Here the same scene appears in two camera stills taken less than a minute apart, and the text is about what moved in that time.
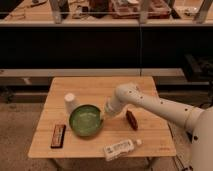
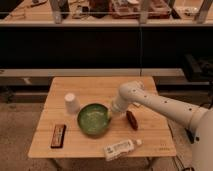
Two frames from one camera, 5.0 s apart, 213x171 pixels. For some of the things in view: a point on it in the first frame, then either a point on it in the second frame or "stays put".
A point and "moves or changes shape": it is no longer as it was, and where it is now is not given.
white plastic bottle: x=114 y=150 stays put
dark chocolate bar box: x=58 y=136 stays put
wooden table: x=74 y=121 stays put
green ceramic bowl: x=85 y=120 moves or changes shape
